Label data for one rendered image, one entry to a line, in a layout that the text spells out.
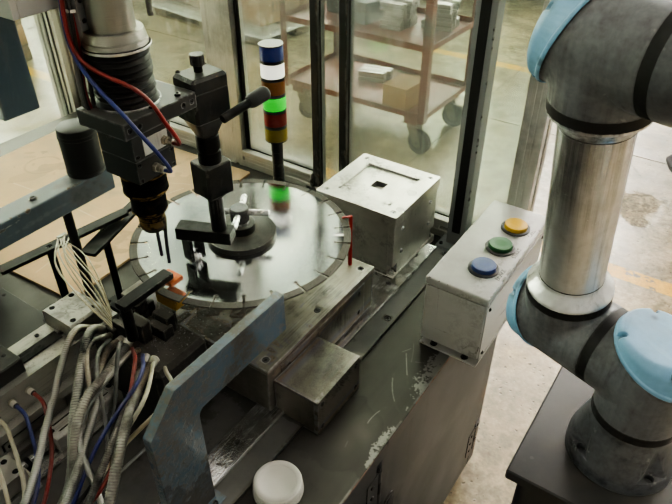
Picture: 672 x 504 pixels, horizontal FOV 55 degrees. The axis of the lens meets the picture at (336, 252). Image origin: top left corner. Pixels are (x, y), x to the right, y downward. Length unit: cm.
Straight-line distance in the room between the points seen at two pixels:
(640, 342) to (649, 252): 198
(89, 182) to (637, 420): 86
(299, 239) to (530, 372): 131
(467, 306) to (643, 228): 202
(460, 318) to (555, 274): 24
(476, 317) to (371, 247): 29
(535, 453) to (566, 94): 54
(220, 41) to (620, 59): 106
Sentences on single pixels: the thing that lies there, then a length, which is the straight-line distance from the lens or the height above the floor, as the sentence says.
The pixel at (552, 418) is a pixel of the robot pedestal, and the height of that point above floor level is 75.
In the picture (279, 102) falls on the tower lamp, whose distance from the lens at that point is 124.
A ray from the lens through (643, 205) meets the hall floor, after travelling 319.
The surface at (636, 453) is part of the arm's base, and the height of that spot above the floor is 82.
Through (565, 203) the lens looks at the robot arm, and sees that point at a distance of 81.
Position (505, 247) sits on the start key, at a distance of 112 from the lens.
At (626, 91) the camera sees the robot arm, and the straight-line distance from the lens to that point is 68.
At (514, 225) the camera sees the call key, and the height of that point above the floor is 91.
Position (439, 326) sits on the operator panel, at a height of 80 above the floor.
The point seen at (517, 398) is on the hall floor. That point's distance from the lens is 211.
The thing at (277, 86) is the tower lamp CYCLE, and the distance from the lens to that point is 123.
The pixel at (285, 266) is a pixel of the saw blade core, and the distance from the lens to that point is 98.
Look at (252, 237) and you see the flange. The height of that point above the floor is 96.
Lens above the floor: 155
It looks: 37 degrees down
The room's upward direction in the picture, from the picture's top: straight up
